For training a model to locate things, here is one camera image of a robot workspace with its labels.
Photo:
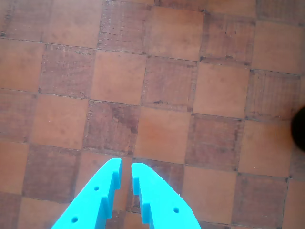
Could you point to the black cylinder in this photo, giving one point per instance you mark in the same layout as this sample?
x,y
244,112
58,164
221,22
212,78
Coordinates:
x,y
299,128

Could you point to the turquoise gripper right finger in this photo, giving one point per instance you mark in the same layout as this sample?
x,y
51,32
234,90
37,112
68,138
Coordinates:
x,y
162,202

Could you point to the brown leather chessboard mat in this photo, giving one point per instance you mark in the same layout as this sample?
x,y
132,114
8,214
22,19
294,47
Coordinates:
x,y
152,83

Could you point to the turquoise gripper left finger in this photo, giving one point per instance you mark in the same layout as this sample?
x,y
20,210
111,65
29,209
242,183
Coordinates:
x,y
90,202

